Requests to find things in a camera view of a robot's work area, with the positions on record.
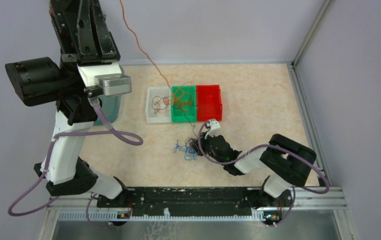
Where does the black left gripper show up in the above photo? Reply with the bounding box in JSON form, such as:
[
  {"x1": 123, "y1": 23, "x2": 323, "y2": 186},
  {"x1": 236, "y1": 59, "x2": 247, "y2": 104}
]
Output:
[{"x1": 48, "y1": 0, "x2": 121, "y2": 88}]

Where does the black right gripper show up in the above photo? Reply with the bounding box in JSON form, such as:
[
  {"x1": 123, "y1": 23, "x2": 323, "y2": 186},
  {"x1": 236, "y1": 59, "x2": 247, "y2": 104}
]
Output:
[{"x1": 190, "y1": 130, "x2": 226, "y2": 166}]

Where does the brown wire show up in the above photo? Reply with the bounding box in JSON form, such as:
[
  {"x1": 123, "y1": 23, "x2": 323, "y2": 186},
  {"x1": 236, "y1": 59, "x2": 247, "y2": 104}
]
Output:
[
  {"x1": 152, "y1": 95, "x2": 172, "y2": 115},
  {"x1": 180, "y1": 109, "x2": 200, "y2": 147}
]

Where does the long orange wire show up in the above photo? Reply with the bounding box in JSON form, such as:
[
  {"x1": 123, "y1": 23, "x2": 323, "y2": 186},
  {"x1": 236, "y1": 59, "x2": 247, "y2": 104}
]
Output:
[{"x1": 119, "y1": 0, "x2": 175, "y2": 100}]

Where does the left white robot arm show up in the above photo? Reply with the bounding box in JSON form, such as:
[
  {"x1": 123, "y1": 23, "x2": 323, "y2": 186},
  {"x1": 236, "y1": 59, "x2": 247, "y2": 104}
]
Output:
[{"x1": 5, "y1": 0, "x2": 132, "y2": 207}]

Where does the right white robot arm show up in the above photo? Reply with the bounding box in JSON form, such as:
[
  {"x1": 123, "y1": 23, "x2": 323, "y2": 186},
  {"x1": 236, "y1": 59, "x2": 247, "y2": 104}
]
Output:
[{"x1": 189, "y1": 133, "x2": 317, "y2": 208}]

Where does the red plastic bin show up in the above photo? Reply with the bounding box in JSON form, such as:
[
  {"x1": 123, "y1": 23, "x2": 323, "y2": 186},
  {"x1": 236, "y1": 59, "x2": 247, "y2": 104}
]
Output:
[{"x1": 196, "y1": 84, "x2": 223, "y2": 122}]

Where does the green plastic bin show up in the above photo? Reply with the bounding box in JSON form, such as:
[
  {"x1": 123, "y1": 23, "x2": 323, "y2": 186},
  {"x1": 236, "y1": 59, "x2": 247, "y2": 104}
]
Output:
[{"x1": 170, "y1": 85, "x2": 197, "y2": 123}]

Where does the white plastic bin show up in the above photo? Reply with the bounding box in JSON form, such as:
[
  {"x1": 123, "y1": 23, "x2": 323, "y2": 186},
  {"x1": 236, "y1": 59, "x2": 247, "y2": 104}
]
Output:
[{"x1": 145, "y1": 86, "x2": 172, "y2": 124}]

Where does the teal translucent plastic tray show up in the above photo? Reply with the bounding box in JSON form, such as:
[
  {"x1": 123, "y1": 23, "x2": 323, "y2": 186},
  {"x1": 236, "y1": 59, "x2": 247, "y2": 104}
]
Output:
[{"x1": 92, "y1": 64, "x2": 125, "y2": 127}]

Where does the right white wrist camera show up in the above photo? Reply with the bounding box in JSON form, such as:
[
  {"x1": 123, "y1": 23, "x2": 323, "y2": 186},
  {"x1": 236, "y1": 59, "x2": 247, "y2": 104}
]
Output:
[{"x1": 204, "y1": 118, "x2": 221, "y2": 139}]

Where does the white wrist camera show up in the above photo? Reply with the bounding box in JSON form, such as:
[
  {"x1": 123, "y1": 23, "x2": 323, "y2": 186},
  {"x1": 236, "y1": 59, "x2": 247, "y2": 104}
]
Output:
[
  {"x1": 77, "y1": 61, "x2": 132, "y2": 96},
  {"x1": 204, "y1": 118, "x2": 221, "y2": 139}
]

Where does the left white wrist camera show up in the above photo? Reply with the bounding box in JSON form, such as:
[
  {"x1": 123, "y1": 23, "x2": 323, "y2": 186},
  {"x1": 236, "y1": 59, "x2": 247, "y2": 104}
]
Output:
[{"x1": 77, "y1": 61, "x2": 132, "y2": 96}]

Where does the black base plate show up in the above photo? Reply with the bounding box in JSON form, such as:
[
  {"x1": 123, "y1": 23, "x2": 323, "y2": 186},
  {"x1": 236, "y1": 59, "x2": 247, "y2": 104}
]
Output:
[{"x1": 96, "y1": 187, "x2": 280, "y2": 217}]

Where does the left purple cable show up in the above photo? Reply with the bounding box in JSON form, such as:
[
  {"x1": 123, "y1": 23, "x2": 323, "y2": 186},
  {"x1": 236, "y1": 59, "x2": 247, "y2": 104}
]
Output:
[{"x1": 7, "y1": 97, "x2": 144, "y2": 229}]

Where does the right aluminium side rail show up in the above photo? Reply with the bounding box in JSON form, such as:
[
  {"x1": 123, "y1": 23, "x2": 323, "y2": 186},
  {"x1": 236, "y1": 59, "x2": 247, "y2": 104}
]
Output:
[{"x1": 287, "y1": 62, "x2": 329, "y2": 178}]

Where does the white slotted cable duct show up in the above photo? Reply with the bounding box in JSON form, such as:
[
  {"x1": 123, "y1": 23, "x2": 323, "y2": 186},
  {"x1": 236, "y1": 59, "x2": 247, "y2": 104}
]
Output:
[{"x1": 57, "y1": 207, "x2": 281, "y2": 222}]

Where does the right aluminium frame post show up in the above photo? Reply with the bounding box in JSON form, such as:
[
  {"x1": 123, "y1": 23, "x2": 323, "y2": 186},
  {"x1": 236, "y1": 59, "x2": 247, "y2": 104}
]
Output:
[{"x1": 292, "y1": 0, "x2": 335, "y2": 68}]

